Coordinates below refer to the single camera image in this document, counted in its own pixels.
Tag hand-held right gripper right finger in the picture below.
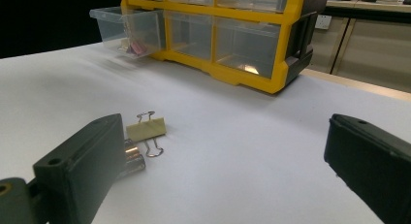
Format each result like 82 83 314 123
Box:
324 112 411 224

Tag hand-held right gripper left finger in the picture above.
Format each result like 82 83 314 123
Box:
32 112 127 224

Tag black gold battery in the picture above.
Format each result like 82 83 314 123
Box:
124 145 141 159
117 154 147 180

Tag yellow black drawer organizer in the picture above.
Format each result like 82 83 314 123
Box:
120 0 331 95

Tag pink binder clip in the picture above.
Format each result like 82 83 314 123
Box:
128 40 149 57

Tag clear plastic drawer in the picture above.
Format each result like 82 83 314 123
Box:
165 11 215 61
89 6 167 60

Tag rows of clear organizer drawers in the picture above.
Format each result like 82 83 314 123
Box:
130 0 289 80

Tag black horizontal wall bar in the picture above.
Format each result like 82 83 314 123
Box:
323 5 411 24

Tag white wall socket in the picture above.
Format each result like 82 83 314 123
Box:
314 14 333 31

